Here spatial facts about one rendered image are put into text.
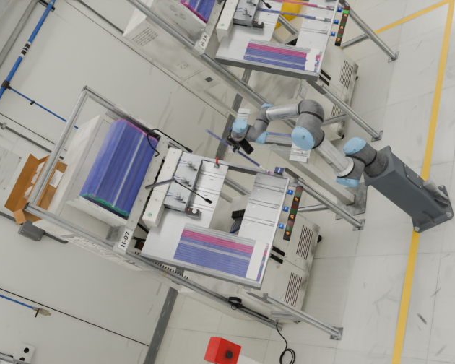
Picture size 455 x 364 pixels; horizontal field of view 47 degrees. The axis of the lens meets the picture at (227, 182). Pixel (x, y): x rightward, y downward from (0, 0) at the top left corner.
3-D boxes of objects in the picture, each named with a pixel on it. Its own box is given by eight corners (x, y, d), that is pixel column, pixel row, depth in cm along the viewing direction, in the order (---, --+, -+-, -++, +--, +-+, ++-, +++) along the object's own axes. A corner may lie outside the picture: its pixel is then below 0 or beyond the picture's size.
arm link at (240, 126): (245, 133, 275) (230, 126, 276) (243, 141, 286) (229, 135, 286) (250, 120, 278) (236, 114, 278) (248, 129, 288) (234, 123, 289)
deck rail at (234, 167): (290, 180, 318) (290, 175, 312) (289, 183, 317) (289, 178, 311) (180, 155, 332) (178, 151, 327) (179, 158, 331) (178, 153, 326)
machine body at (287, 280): (326, 230, 373) (266, 191, 342) (304, 327, 345) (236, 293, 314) (264, 236, 423) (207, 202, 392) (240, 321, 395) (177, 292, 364)
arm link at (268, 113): (320, 89, 246) (257, 101, 287) (312, 110, 243) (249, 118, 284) (336, 103, 252) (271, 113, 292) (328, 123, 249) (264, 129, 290)
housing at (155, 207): (185, 160, 331) (182, 149, 319) (159, 230, 312) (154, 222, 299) (173, 157, 333) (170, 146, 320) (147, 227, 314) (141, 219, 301)
